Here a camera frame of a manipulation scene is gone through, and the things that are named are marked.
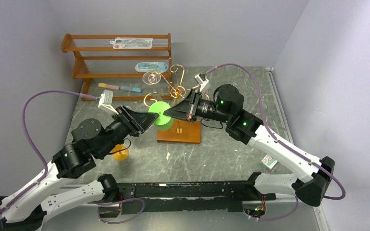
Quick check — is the blue packaged item lower shelf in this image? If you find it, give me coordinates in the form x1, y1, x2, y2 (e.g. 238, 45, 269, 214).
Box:
135, 62, 169, 73

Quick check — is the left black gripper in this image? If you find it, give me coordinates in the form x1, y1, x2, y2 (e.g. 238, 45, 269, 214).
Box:
98, 104, 161, 158

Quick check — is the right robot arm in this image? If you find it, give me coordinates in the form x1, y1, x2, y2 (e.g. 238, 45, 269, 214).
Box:
164, 84, 335, 207

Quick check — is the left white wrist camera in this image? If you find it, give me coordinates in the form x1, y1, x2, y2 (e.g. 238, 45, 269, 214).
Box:
98, 90, 118, 115

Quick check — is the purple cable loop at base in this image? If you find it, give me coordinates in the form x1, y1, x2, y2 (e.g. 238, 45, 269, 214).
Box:
97, 197, 146, 225

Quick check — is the green plastic wine glass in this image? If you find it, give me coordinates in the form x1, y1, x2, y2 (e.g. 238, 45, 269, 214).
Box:
148, 101, 174, 131

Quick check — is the orange plastic wine glass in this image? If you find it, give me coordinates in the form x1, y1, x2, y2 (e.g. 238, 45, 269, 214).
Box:
110, 144, 129, 161

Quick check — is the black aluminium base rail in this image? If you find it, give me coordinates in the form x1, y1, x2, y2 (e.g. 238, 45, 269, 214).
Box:
41, 180, 320, 216

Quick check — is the clear wine glass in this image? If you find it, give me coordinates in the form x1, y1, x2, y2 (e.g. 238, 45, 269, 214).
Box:
142, 71, 162, 93
259, 113, 268, 125

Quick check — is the blue eraser stick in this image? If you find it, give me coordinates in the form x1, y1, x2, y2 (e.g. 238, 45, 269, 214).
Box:
119, 86, 142, 93

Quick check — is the packaged item top shelf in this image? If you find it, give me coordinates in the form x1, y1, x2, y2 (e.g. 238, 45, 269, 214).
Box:
109, 37, 153, 49

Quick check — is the wooden two-tier shelf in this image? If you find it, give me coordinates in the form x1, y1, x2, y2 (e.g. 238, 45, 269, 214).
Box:
60, 33, 172, 94

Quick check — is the small white teal box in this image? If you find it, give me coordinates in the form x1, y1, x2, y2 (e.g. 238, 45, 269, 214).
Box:
261, 154, 278, 169

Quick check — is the yellow pink eraser stick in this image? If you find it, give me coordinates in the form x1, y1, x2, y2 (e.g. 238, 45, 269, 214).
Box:
98, 83, 120, 90

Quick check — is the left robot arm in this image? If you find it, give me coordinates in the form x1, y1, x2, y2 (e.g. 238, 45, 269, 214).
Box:
0, 106, 158, 231

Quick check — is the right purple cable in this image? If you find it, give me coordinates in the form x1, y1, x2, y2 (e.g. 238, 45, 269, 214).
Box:
205, 63, 346, 201

